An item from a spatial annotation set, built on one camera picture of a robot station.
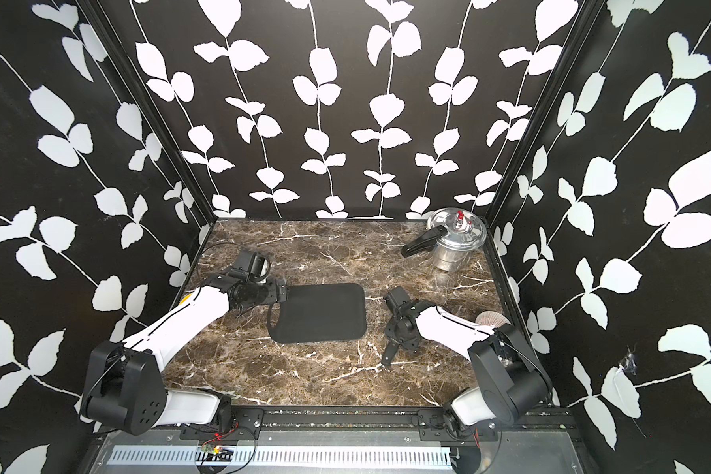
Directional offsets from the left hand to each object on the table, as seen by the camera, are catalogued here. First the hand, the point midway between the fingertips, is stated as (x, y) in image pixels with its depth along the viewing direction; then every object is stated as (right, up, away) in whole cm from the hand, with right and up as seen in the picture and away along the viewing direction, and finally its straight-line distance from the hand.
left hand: (277, 288), depth 88 cm
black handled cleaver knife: (+34, -19, -2) cm, 39 cm away
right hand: (+36, -15, +2) cm, 39 cm away
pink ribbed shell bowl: (+66, -10, +3) cm, 67 cm away
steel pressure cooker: (+57, +17, +10) cm, 61 cm away
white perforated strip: (+8, -38, -17) cm, 43 cm away
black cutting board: (+11, -10, +8) cm, 17 cm away
